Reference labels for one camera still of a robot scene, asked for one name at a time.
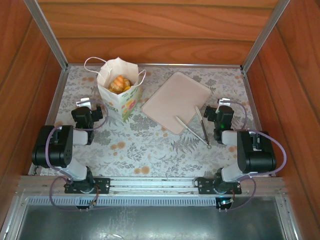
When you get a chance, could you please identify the metal tongs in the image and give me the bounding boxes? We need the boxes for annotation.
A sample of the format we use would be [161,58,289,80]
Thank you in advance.
[174,105,212,149]

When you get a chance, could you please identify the pumpkin shaped fake bun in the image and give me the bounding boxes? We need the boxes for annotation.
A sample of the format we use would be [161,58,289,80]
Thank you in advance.
[107,83,123,95]

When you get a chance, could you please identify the floral paper bag with handles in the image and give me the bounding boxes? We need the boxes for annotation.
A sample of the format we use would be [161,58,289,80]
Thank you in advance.
[83,56,147,123]

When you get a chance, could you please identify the pink rectangular tray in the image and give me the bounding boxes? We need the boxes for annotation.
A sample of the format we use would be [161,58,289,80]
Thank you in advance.
[140,71,213,135]

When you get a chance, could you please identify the floral table cover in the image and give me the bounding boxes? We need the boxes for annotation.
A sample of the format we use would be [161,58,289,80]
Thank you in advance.
[31,65,275,177]

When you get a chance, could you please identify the grey metal sheet panel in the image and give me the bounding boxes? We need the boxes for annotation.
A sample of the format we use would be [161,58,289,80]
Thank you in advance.
[17,204,288,240]

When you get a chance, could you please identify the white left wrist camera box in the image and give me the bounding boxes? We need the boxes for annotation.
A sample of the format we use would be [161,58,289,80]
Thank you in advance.
[76,97,92,107]

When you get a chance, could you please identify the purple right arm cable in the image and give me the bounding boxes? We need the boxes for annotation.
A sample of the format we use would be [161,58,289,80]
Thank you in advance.
[219,100,288,212]

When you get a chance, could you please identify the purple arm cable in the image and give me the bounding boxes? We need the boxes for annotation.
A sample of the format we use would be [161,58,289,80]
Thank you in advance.
[219,100,288,212]
[45,99,110,212]

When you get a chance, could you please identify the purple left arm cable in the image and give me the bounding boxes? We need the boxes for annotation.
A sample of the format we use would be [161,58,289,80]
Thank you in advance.
[45,99,110,212]

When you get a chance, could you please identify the aluminium side rail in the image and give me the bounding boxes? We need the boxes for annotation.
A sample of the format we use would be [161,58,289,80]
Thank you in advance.
[27,68,69,176]
[240,67,277,177]

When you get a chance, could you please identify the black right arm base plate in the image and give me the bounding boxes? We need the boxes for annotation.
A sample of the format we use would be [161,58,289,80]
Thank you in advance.
[197,176,243,195]

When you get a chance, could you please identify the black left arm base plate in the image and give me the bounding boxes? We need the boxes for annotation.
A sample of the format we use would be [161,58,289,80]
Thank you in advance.
[64,176,111,195]

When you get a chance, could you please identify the aluminium back rail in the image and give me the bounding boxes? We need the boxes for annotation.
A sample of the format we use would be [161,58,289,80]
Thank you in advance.
[67,62,243,69]

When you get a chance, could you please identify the aluminium frame post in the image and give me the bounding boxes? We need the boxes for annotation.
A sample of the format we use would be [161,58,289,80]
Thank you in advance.
[23,0,70,72]
[239,0,292,72]

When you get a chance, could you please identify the aluminium mounting rail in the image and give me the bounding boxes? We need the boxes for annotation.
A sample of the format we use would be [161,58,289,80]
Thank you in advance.
[16,175,286,198]

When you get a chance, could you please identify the grey slotted cable duct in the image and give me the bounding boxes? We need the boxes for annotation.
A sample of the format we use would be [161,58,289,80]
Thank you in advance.
[26,196,278,207]

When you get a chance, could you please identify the aluminium lower frame bar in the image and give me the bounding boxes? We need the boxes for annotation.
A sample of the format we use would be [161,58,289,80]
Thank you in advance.
[274,197,305,240]
[0,193,30,240]

